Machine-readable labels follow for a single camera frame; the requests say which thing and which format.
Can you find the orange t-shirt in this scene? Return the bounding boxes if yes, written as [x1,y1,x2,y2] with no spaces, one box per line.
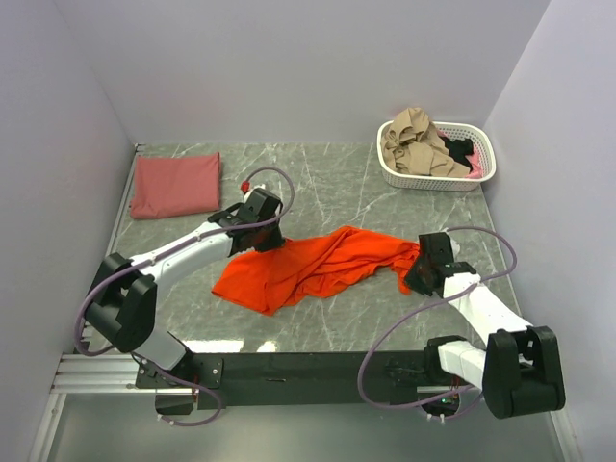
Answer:
[212,226,420,316]

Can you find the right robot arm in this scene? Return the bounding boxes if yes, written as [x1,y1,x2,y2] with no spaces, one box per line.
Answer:
[404,232,566,419]

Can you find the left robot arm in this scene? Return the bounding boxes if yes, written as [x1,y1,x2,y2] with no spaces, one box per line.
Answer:
[75,187,285,383]

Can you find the pink garment in basket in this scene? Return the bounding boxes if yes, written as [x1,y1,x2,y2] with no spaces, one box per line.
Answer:
[466,151,483,180]

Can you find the folded pink t-shirt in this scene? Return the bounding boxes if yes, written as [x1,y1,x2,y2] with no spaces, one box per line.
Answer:
[130,153,222,219]

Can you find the black garment in basket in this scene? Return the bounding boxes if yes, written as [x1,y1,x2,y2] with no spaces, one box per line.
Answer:
[440,136,475,170]

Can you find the beige crumpled t-shirt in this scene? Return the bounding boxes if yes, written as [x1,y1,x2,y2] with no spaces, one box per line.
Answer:
[380,108,470,178]

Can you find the white plastic laundry basket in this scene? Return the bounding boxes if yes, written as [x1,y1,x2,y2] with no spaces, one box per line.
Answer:
[375,119,498,193]

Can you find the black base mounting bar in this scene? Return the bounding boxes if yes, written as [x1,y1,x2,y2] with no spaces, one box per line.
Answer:
[134,350,477,410]

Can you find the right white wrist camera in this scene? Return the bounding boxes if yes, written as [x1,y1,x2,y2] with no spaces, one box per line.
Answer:
[445,230,461,259]

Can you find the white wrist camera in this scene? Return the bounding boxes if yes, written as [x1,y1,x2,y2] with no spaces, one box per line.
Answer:
[240,181,269,201]
[445,230,461,259]

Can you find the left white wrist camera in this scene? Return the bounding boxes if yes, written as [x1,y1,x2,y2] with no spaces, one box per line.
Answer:
[240,181,269,201]

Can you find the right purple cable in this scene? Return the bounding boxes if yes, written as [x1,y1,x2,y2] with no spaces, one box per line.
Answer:
[356,225,519,410]

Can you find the purple cable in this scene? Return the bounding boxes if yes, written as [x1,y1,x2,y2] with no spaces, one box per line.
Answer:
[72,166,295,358]
[356,225,519,410]

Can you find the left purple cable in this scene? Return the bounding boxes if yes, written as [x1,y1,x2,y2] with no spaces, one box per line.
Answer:
[72,166,295,358]

